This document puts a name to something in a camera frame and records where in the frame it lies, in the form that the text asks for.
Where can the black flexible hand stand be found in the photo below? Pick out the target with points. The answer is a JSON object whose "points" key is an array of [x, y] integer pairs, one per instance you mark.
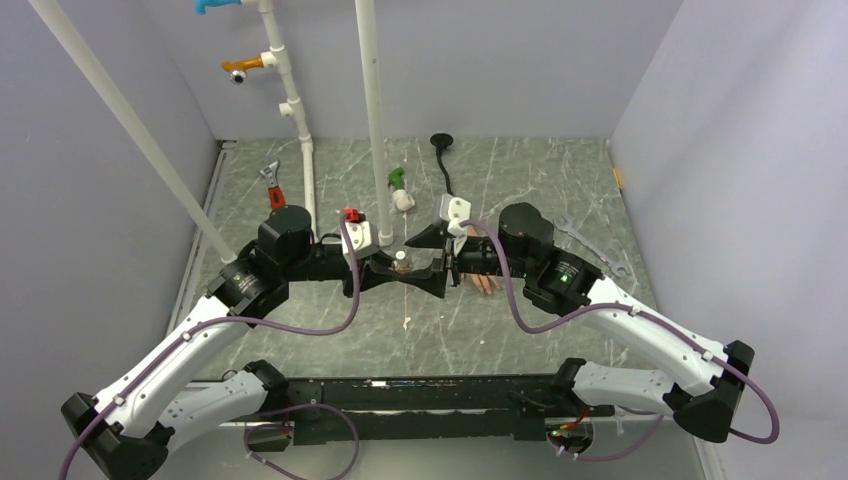
{"points": [[441, 141]]}

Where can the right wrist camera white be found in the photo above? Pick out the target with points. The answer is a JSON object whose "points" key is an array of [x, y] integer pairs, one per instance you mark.
{"points": [[450, 213]]}

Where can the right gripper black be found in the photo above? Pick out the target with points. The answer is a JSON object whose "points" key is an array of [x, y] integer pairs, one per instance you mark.
{"points": [[432, 278]]}

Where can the red handled adjustable wrench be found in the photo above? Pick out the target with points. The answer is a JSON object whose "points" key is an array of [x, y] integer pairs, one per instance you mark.
{"points": [[275, 194]]}

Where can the green valve white fitting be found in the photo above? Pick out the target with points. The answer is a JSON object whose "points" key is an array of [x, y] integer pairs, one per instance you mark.
{"points": [[401, 199]]}

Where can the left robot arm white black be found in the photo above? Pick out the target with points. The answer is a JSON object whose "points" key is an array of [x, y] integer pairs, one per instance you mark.
{"points": [[130, 427]]}

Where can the white diagonal pole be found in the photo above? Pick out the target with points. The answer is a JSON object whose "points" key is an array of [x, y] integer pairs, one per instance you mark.
{"points": [[69, 37]]}

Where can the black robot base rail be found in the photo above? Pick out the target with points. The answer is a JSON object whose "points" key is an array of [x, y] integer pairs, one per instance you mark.
{"points": [[523, 407]]}

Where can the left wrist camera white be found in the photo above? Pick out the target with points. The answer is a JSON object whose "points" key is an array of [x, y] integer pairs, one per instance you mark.
{"points": [[362, 235]]}

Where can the mannequin practice hand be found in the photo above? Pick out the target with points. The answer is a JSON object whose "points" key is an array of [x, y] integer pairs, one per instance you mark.
{"points": [[485, 284]]}

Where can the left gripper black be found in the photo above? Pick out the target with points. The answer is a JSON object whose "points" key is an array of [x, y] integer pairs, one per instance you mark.
{"points": [[382, 264]]}

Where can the blue tap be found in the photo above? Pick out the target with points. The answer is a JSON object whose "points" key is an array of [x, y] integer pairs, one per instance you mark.
{"points": [[202, 6]]}

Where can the silver open-end wrench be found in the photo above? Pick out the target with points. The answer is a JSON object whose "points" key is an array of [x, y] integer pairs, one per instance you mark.
{"points": [[616, 267]]}

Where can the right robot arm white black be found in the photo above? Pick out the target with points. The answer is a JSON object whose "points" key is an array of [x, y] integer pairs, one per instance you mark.
{"points": [[696, 381]]}

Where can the glitter nail polish bottle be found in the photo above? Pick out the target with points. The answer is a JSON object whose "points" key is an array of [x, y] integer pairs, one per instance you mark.
{"points": [[401, 262]]}

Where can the orange tap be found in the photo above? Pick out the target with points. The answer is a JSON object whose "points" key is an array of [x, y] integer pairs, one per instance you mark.
{"points": [[238, 70]]}

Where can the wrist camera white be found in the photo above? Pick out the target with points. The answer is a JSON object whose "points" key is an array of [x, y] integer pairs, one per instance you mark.
{"points": [[362, 235], [450, 213]]}

